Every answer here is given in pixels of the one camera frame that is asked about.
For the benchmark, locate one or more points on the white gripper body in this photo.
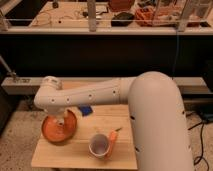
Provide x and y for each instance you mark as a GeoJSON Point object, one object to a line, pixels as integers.
{"type": "Point", "coordinates": [60, 114]}

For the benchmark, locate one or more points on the clear plastic bottle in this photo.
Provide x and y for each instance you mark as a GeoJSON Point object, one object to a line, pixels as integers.
{"type": "Point", "coordinates": [61, 122]}

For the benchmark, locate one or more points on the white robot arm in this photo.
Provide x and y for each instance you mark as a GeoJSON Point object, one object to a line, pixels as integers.
{"type": "Point", "coordinates": [156, 108]}

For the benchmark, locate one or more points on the orange ceramic bowl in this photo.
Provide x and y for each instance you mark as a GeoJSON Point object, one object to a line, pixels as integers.
{"type": "Point", "coordinates": [55, 133]}

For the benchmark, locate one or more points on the blue sponge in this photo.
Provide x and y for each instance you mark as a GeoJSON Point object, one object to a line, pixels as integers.
{"type": "Point", "coordinates": [86, 110]}

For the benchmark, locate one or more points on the small wooden table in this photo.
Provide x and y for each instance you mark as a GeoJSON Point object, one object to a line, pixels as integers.
{"type": "Point", "coordinates": [74, 153]}

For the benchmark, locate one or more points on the white cup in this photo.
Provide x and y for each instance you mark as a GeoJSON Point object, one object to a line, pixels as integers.
{"type": "Point", "coordinates": [99, 145]}

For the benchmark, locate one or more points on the orange carrot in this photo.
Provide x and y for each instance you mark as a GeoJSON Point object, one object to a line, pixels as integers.
{"type": "Point", "coordinates": [112, 140]}

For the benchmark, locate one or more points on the wooden board on shelf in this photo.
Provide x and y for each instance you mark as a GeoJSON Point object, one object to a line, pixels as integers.
{"type": "Point", "coordinates": [71, 15]}

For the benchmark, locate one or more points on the black dish on shelf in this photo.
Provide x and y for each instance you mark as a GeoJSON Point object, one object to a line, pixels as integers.
{"type": "Point", "coordinates": [122, 19]}

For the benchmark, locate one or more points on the orange crate on shelf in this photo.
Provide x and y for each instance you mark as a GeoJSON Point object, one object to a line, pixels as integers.
{"type": "Point", "coordinates": [144, 17]}

